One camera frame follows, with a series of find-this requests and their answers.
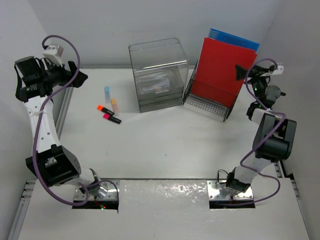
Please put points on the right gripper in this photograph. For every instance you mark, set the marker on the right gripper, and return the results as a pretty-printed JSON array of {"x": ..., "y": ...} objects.
[{"x": 256, "y": 72}]

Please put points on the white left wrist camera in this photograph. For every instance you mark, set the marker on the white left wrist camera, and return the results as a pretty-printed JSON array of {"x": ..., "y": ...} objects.
[{"x": 54, "y": 54}]

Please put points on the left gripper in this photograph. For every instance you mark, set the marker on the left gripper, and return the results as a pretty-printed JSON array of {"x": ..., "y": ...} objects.
[{"x": 67, "y": 75}]

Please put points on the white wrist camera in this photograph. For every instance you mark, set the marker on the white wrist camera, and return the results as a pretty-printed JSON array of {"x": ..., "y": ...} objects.
[
  {"x": 54, "y": 54},
  {"x": 273, "y": 70}
]

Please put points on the clear plastic drawer organizer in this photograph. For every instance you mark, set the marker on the clear plastic drawer organizer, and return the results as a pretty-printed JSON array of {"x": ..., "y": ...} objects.
[{"x": 160, "y": 71}]

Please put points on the aluminium table frame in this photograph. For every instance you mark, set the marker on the aluminium table frame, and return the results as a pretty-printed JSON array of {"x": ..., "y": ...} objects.
[{"x": 181, "y": 143}]

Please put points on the pink black highlighter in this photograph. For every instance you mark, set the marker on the pink black highlighter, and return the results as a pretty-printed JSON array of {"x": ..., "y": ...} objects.
[{"x": 112, "y": 118}]

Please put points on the orange black highlighter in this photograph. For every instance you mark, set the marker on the orange black highlighter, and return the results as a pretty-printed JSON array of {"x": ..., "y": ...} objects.
[{"x": 105, "y": 110}]

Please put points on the blue folder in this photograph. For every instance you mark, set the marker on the blue folder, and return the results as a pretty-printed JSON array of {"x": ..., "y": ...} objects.
[{"x": 233, "y": 40}]

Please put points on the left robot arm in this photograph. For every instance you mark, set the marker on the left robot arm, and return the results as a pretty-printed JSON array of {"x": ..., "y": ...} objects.
[{"x": 50, "y": 161}]

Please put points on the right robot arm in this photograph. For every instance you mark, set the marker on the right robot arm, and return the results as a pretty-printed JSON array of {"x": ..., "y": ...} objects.
[{"x": 273, "y": 141}]

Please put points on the black wire mesh rack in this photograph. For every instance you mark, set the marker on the black wire mesh rack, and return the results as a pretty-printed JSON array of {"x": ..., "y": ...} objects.
[{"x": 210, "y": 100}]

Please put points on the blue cap clear marker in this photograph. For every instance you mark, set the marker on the blue cap clear marker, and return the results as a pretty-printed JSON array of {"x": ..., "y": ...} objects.
[{"x": 107, "y": 94}]

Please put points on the white front cover panel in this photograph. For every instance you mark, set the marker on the white front cover panel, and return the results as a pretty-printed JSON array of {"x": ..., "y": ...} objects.
[{"x": 165, "y": 210}]

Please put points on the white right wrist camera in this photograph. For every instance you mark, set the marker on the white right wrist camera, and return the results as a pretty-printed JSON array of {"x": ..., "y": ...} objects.
[{"x": 273, "y": 70}]

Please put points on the orange cap clear marker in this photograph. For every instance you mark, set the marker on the orange cap clear marker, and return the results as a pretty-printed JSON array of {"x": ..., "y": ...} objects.
[{"x": 114, "y": 106}]

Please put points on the red folder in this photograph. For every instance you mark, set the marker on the red folder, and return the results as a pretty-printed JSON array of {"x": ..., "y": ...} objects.
[{"x": 215, "y": 77}]

